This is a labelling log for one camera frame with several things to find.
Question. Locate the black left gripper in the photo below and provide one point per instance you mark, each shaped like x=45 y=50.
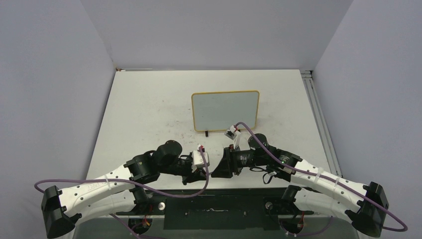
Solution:
x=190 y=177

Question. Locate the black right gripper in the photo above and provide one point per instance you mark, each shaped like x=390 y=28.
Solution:
x=228 y=165

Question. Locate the yellow framed whiteboard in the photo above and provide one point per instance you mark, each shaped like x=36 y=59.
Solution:
x=217 y=111

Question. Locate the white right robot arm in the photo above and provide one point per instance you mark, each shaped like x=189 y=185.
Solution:
x=311 y=188

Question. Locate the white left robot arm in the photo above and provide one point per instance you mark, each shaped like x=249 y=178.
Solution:
x=120 y=190

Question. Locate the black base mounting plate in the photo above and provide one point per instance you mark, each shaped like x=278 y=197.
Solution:
x=221 y=209

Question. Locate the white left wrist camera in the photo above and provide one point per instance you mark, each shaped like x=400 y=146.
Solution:
x=200 y=158

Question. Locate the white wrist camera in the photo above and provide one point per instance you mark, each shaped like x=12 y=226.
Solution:
x=234 y=134
x=200 y=158

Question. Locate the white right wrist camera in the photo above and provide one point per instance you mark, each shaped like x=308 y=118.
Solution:
x=234 y=134

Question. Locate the aluminium front frame rail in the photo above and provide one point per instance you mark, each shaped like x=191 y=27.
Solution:
x=124 y=202

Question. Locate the aluminium right side rail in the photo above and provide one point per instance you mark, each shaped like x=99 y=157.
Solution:
x=323 y=130

